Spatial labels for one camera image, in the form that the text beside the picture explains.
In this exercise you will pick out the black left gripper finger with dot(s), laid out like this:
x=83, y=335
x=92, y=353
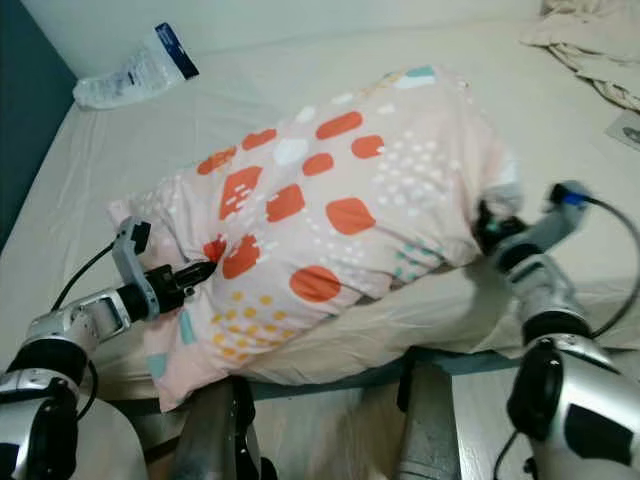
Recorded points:
x=202, y=272

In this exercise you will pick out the pink pillow with orange spots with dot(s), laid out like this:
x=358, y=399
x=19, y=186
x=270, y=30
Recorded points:
x=400, y=180

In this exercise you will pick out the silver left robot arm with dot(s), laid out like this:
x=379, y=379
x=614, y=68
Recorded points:
x=60, y=340

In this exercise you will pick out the grey robot left leg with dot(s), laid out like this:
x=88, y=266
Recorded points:
x=210, y=435

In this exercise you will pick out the grey robot leg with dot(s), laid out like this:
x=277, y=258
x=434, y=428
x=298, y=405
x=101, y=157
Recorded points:
x=430, y=430
x=210, y=435

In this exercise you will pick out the bed with beige sheet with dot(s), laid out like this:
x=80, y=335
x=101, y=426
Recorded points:
x=240, y=115

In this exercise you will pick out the small grey card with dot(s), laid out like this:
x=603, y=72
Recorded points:
x=627, y=130

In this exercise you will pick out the clear plastic packet blue label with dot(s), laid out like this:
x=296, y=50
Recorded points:
x=135, y=75

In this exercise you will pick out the grey robot right leg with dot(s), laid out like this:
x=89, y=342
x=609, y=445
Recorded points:
x=430, y=430

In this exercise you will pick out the crumpled beige blanket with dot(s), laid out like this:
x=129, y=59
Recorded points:
x=595, y=45

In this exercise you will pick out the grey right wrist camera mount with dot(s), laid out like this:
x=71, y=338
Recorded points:
x=550, y=225

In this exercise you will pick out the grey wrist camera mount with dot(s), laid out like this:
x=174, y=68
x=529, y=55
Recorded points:
x=133, y=245
x=550, y=225

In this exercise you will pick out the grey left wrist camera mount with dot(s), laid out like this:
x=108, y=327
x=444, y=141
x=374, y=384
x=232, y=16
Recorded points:
x=133, y=245

